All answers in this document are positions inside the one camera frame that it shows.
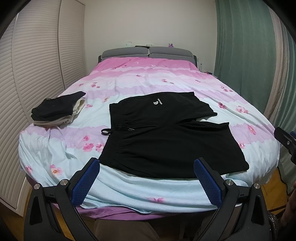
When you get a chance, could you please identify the black pants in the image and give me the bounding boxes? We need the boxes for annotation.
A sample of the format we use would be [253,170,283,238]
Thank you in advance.
[99,92,249,179]

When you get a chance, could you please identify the person right hand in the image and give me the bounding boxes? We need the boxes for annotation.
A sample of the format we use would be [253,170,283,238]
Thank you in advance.
[280,182,296,226]

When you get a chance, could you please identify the pink floral bed cover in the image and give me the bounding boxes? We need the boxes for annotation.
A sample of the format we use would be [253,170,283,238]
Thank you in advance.
[18,57,280,213]

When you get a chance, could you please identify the beige curtain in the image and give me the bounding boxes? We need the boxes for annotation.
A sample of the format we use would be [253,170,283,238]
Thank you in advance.
[264,9,293,123]

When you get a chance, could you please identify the green curtain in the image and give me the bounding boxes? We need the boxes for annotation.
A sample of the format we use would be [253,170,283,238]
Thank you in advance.
[214,1,295,132]

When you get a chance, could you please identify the folded black garment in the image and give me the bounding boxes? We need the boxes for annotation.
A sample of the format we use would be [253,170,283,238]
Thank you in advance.
[31,91,86,121]

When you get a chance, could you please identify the folded cream garment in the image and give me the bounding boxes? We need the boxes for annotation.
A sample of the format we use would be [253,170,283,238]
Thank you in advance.
[31,94,85,128]

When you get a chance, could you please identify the grey padded headboard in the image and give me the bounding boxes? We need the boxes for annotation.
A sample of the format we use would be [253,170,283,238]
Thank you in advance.
[98,46,198,67]

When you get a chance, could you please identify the white louvered wardrobe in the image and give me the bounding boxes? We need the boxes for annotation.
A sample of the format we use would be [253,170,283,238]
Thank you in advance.
[1,1,86,215]

